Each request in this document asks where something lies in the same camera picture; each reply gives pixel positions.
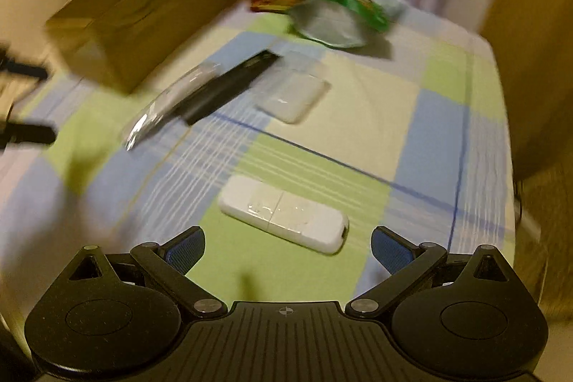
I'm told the white remote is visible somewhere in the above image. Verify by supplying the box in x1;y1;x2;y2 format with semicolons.
121;62;221;151

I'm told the white rounded plastic device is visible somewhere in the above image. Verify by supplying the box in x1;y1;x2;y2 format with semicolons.
217;174;350;255

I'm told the brown cardboard box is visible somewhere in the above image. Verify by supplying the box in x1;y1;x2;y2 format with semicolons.
45;0;238;93

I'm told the checkered tablecloth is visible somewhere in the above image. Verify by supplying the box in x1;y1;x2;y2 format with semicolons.
1;6;515;314

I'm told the black remote control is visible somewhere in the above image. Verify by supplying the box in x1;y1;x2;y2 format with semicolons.
175;49;281;126

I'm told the clear plastic tray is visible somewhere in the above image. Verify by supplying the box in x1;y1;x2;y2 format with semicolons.
251;51;330;124

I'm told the green snack bag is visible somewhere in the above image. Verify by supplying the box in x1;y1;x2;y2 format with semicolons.
288;0;409;49

